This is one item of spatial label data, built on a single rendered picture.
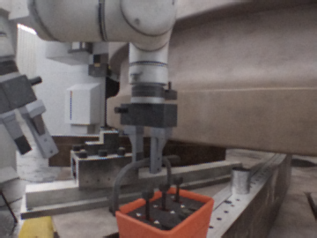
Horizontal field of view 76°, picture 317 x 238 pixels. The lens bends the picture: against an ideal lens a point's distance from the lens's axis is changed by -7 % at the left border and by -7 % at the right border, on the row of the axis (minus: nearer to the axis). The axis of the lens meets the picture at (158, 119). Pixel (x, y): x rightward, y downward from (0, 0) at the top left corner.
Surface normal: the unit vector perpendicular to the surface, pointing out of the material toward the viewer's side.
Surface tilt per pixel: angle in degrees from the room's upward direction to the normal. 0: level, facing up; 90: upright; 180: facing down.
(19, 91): 83
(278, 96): 90
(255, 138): 90
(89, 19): 123
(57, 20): 129
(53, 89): 90
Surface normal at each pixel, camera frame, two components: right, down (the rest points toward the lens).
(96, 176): 0.50, 0.05
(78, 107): -0.27, 0.04
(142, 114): -0.62, 0.02
